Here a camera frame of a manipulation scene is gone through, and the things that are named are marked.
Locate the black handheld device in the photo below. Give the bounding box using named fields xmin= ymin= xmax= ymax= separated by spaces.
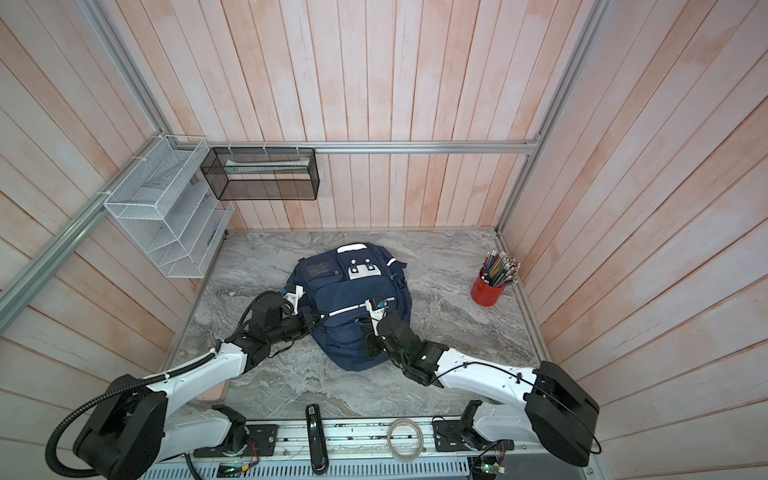
xmin=305 ymin=404 xmax=330 ymax=475

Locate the red pen holder cup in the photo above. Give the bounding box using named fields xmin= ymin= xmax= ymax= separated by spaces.
xmin=471 ymin=268 xmax=505 ymax=307

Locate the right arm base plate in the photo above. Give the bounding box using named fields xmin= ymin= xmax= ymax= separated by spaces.
xmin=431 ymin=416 xmax=515 ymax=452

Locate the coiled clear cable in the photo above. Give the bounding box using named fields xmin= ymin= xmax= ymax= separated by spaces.
xmin=385 ymin=418 xmax=427 ymax=463

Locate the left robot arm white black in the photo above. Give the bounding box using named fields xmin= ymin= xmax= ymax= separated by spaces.
xmin=44 ymin=288 xmax=326 ymax=479

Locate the aluminium front rail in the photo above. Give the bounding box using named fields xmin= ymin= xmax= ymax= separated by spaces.
xmin=104 ymin=413 xmax=601 ymax=466

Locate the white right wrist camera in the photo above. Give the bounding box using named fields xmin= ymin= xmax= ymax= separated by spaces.
xmin=365 ymin=297 xmax=388 ymax=335

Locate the navy blue student backpack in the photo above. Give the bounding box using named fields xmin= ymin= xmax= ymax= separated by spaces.
xmin=287 ymin=243 xmax=412 ymax=371

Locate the black mesh wall basket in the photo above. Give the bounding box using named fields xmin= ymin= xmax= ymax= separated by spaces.
xmin=201 ymin=146 xmax=320 ymax=201

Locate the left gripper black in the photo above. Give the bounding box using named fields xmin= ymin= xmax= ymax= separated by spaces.
xmin=267 ymin=305 xmax=329 ymax=344

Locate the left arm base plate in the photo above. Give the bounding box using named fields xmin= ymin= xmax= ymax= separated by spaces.
xmin=192 ymin=423 xmax=279 ymax=459

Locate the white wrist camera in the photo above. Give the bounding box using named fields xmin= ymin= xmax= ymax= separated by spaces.
xmin=365 ymin=297 xmax=388 ymax=335
xmin=281 ymin=284 xmax=304 ymax=315

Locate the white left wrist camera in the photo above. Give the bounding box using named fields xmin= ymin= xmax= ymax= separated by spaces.
xmin=281 ymin=284 xmax=304 ymax=315

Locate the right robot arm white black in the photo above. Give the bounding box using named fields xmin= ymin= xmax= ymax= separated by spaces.
xmin=371 ymin=313 xmax=602 ymax=467

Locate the white wire mesh shelf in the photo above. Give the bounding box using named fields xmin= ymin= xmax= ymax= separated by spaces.
xmin=104 ymin=135 xmax=234 ymax=279

